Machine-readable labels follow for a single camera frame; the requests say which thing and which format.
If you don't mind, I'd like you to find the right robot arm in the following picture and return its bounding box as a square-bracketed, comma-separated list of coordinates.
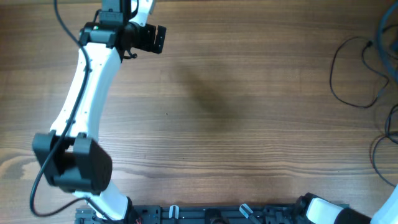
[292, 186, 397, 224]

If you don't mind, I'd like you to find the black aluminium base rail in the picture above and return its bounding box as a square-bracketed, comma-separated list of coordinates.
[74, 203, 352, 224]

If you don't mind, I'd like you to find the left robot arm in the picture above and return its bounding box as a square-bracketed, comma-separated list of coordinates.
[32, 0, 166, 223]

